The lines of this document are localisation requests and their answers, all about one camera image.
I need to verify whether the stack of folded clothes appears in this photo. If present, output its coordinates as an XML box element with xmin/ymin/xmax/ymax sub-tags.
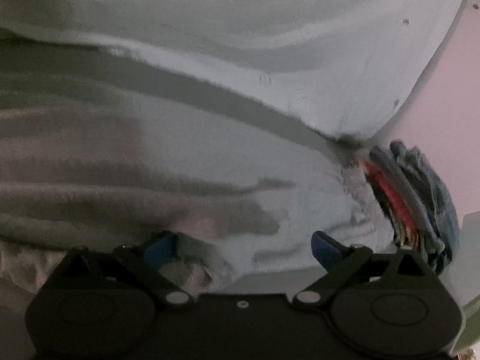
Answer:
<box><xmin>357</xmin><ymin>146</ymin><xmax>444</xmax><ymax>256</ymax></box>

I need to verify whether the blue denim garment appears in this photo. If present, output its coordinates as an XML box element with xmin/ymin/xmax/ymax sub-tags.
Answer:
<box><xmin>390</xmin><ymin>140</ymin><xmax>460</xmax><ymax>275</ymax></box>

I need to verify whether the white carrot print storage bag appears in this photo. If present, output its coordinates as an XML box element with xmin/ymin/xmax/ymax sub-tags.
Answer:
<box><xmin>1</xmin><ymin>0</ymin><xmax>463</xmax><ymax>139</ymax></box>

